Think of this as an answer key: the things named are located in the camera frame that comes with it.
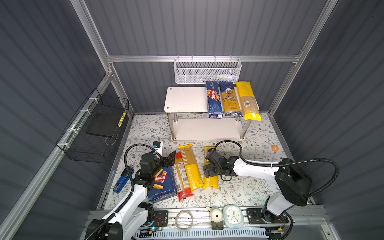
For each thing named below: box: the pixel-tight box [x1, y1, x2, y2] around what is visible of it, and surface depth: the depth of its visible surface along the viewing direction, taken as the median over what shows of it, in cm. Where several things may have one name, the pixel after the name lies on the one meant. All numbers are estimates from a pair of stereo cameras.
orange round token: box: [272, 145, 280, 152], surface depth 101 cm
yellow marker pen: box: [117, 110, 127, 128], surface depth 82 cm
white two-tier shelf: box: [164, 87, 252, 141], surface depth 89 cm
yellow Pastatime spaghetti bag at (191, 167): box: [178, 144, 204, 192], surface depth 91 cm
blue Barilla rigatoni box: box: [148, 166, 178, 202], surface depth 79 cm
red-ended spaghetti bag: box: [171, 152, 195, 202], surface depth 85 cm
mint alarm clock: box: [223, 204, 245, 229], surface depth 74 cm
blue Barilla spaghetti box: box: [206, 81, 223, 119], surface depth 75 cm
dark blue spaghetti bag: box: [219, 81, 243, 117], surface depth 77 cm
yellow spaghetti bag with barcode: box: [235, 81, 262, 122], surface depth 76 cm
